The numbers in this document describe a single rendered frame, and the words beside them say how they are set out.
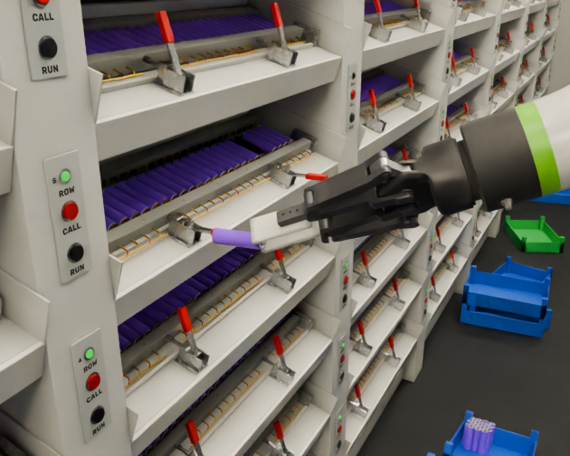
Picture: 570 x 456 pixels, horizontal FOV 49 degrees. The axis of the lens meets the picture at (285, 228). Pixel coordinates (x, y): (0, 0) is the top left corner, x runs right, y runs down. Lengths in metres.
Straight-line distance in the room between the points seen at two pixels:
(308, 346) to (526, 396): 1.08
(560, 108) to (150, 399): 0.59
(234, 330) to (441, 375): 1.35
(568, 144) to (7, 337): 0.54
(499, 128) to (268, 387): 0.71
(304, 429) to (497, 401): 0.93
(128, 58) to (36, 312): 0.31
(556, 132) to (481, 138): 0.06
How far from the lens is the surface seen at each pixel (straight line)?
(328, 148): 1.18
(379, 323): 1.77
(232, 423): 1.10
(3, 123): 0.58
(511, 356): 2.42
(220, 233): 0.72
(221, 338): 0.96
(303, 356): 1.27
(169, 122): 0.74
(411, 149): 1.86
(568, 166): 0.63
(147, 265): 0.76
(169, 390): 0.87
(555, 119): 0.63
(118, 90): 0.73
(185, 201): 0.86
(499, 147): 0.62
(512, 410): 2.16
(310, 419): 1.42
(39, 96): 0.59
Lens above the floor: 1.25
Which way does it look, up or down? 22 degrees down
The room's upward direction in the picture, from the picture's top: straight up
